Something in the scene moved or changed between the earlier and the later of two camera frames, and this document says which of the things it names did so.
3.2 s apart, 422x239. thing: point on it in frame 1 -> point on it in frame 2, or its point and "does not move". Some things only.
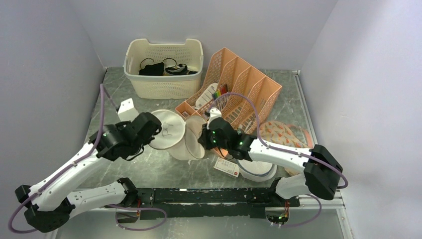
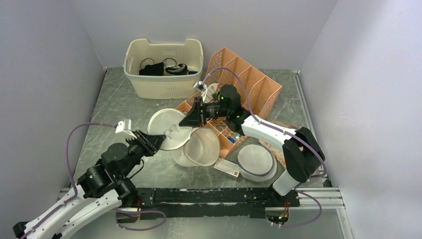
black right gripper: x=203 y=139 -> x=192 y=119
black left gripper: x=126 y=122 -> x=152 y=142
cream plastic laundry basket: x=164 y=71 does not move
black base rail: x=204 y=203 does not move
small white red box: x=227 y=167 does not move
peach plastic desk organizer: x=241 y=94 does not move
